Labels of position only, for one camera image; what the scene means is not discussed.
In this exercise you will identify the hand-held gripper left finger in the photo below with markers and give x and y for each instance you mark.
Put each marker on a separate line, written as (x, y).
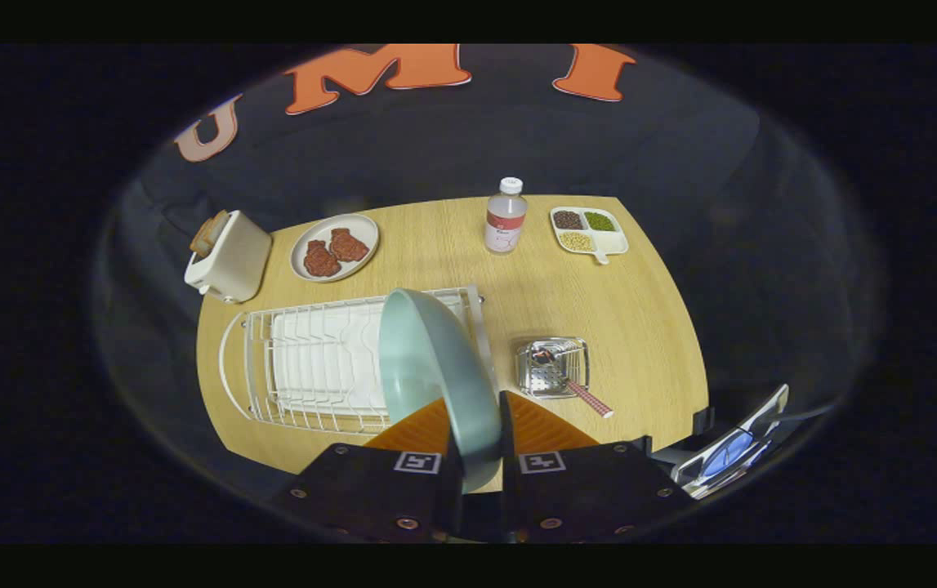
(370, 498)

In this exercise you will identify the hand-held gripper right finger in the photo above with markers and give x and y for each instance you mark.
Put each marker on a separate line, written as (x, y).
(507, 433)

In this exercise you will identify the teal plate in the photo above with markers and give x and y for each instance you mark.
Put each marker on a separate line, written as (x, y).
(435, 367)

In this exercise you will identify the beige oval plate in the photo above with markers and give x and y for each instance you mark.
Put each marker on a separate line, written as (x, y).
(351, 221)

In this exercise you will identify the pile of yellow beans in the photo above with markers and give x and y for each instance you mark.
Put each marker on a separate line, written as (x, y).
(576, 241)

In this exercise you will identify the clear bottle with red label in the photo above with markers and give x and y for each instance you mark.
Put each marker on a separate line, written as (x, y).
(505, 224)

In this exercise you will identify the white divided tray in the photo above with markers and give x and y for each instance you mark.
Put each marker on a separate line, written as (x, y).
(611, 242)

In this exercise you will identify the pile of brown beans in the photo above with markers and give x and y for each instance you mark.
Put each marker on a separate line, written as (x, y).
(568, 220)

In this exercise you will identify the pile of green beans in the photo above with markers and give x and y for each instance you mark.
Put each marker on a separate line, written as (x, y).
(599, 220)

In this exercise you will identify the red-brown meat piece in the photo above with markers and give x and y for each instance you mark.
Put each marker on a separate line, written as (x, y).
(349, 245)
(321, 260)

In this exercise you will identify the white toaster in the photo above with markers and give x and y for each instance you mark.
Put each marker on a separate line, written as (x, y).
(231, 261)

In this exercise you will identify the toasted bread slice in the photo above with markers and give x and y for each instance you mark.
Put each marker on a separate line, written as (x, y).
(208, 235)

